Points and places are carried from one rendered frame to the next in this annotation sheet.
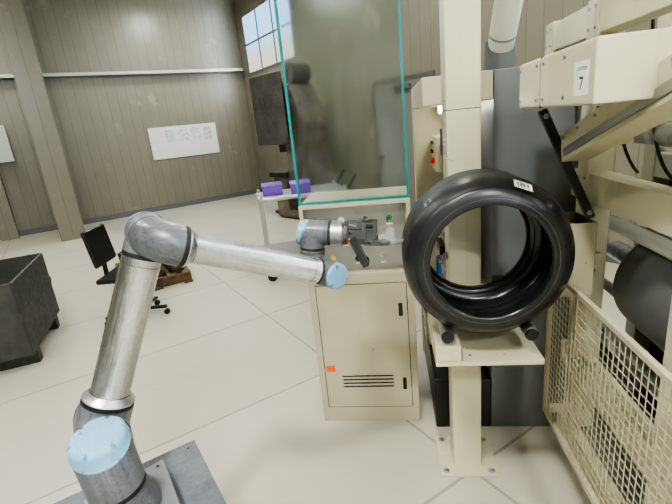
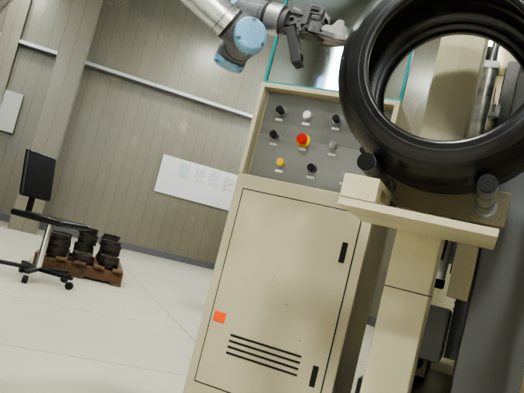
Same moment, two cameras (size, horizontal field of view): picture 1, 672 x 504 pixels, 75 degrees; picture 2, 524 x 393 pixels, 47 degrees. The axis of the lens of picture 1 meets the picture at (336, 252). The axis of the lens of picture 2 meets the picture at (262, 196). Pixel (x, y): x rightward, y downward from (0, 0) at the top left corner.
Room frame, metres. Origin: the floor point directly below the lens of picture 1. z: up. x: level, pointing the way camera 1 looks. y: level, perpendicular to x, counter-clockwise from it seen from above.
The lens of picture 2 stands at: (-0.09, -0.46, 0.64)
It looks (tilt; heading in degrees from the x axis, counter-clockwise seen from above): 5 degrees up; 13
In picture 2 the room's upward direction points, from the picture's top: 14 degrees clockwise
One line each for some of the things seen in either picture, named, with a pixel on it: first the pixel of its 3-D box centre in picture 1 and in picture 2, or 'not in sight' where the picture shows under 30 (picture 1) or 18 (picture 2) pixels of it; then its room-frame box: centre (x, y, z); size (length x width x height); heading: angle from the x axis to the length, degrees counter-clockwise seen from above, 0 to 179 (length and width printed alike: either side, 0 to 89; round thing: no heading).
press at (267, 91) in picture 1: (293, 144); not in sight; (8.06, 0.57, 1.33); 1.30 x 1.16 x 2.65; 31
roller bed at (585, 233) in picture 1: (564, 253); not in sight; (1.67, -0.93, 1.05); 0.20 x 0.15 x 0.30; 172
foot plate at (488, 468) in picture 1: (465, 454); not in sight; (1.76, -0.54, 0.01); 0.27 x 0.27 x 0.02; 82
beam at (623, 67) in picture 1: (592, 76); not in sight; (1.34, -0.80, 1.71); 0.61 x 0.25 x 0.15; 172
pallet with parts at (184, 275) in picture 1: (149, 261); (84, 249); (5.23, 2.33, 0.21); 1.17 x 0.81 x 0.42; 30
